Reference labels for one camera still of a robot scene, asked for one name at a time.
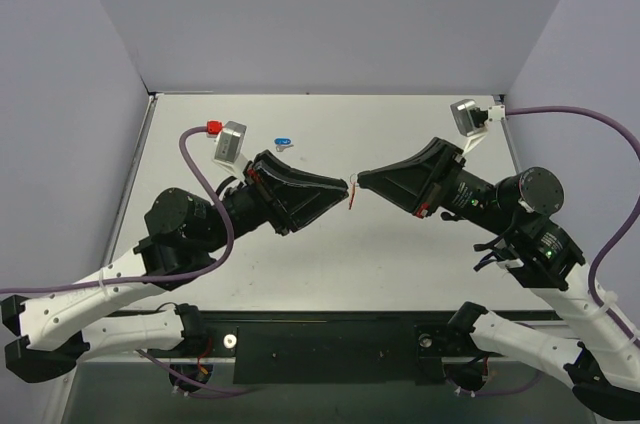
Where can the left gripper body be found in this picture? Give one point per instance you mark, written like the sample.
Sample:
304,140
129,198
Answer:
267,195

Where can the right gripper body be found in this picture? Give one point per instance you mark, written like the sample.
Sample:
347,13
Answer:
439,179

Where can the red key tag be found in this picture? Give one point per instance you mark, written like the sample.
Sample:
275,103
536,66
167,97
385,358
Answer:
353,190

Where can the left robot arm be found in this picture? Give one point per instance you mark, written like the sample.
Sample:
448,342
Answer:
59,329

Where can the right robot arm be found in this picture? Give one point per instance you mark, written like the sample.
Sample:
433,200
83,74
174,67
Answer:
600,364

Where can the small silver key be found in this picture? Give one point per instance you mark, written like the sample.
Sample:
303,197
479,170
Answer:
282,148

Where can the blue key tag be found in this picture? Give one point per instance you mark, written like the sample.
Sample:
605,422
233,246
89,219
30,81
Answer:
282,142

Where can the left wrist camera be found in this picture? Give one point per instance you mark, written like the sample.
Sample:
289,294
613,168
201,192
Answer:
227,152

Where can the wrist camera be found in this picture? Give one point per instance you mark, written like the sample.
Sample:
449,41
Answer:
473,122
227,152

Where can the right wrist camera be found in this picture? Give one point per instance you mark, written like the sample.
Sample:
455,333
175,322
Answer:
473,122

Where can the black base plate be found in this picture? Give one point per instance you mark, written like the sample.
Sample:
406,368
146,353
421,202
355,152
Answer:
331,347

